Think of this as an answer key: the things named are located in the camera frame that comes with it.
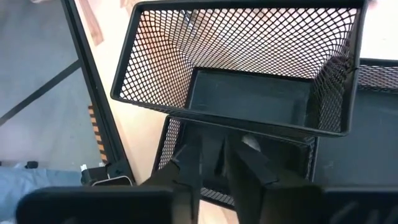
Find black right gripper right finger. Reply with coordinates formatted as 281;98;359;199
223;136;324;224

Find black aluminium table frame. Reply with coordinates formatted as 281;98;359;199
60;0;137;185

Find black mesh desk organizer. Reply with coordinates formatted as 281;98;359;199
110;0;398;211

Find light blue cloth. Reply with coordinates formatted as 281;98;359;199
0;166;82;222

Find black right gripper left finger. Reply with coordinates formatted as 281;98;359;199
141;136;203;224

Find black charger with white cable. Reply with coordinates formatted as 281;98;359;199
80;164;134;187

